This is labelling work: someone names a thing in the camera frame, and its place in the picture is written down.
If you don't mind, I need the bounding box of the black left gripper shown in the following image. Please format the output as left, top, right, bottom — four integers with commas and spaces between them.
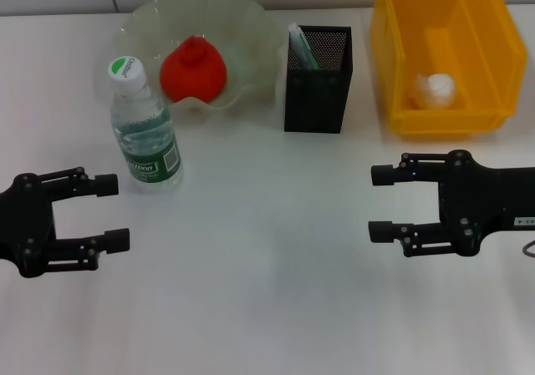
0, 166, 131, 279

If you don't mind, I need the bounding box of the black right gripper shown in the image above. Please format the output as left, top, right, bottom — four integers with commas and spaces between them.
368, 149, 535, 259

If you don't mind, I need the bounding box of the clear water bottle green label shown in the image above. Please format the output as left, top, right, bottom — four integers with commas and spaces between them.
109, 55, 184, 195

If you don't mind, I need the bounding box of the white paper ball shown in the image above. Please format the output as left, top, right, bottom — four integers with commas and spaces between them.
408, 73, 457, 109

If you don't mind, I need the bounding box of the orange fruit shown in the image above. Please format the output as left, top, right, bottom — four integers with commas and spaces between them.
160, 35, 229, 104

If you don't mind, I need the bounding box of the green utility knife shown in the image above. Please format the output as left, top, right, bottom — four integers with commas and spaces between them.
288, 22, 321, 71

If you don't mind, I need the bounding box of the black mesh pen holder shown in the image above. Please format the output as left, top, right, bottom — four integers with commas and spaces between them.
284, 24, 354, 134

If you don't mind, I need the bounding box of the green glass fruit plate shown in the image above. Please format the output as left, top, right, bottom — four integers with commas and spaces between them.
120, 0, 280, 119

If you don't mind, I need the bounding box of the yellow plastic bin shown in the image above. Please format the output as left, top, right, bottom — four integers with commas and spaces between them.
369, 0, 528, 138

